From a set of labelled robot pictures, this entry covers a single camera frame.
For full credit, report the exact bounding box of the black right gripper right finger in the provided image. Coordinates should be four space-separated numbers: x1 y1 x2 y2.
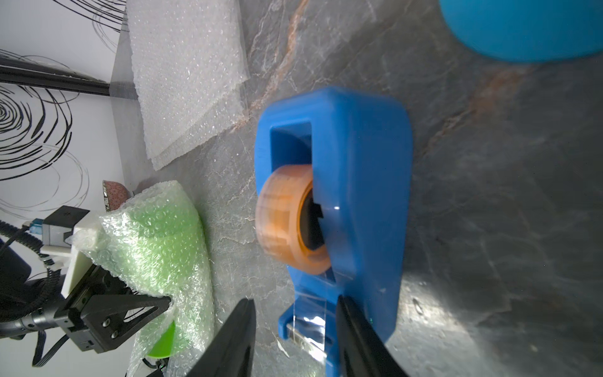
336 295 408 377

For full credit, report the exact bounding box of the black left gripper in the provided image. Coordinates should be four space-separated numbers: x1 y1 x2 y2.
54 265 171 353

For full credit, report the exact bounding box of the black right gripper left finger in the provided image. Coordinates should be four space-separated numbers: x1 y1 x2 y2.
187 298 256 377

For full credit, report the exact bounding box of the green plastic wine glass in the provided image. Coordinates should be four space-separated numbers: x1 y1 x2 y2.
101 199 214 351

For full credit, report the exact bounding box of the blue tape dispenser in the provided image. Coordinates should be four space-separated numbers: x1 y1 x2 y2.
254 86 413 376

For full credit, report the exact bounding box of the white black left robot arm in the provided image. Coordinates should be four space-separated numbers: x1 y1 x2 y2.
1 232 171 358

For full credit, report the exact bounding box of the blue plastic wine glass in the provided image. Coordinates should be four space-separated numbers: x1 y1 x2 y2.
439 0 602 63

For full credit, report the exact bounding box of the patterned small bowl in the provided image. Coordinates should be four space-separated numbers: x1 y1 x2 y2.
102 180 132 212

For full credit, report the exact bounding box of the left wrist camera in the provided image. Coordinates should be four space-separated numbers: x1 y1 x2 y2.
29 206 101 298

